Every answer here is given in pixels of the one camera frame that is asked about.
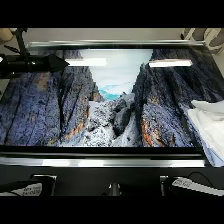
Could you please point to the white T-shirt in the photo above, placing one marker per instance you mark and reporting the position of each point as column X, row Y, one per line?
column 210, row 125

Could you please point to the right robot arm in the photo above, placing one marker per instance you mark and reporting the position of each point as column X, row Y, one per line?
column 196, row 186

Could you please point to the pale blue garment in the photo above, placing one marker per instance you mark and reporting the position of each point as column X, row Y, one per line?
column 215, row 158

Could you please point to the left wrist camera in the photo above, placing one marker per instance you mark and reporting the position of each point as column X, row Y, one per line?
column 22, row 46

